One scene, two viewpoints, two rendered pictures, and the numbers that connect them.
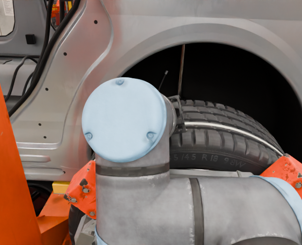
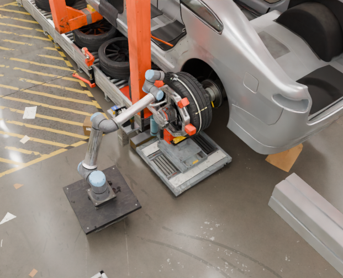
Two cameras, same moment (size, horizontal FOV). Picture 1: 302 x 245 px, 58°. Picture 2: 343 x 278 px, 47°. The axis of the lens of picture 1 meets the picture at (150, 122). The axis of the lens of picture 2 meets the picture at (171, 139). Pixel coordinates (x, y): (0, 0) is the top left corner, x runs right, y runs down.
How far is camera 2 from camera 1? 352 cm
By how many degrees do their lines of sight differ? 42
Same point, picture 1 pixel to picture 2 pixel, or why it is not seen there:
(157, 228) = (146, 87)
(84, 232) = not seen: hidden behind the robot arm
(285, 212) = (156, 93)
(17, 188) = not seen: hidden behind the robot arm
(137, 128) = (148, 76)
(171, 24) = (200, 53)
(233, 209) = (153, 90)
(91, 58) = (185, 49)
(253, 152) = (183, 94)
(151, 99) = (150, 74)
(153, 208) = (147, 85)
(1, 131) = (147, 63)
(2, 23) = not seen: outside the picture
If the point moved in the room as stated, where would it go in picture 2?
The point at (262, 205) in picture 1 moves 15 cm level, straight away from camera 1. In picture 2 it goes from (154, 91) to (170, 89)
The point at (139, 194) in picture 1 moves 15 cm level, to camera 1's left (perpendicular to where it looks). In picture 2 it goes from (146, 83) to (136, 75)
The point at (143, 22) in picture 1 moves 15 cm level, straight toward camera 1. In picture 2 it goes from (195, 49) to (184, 55)
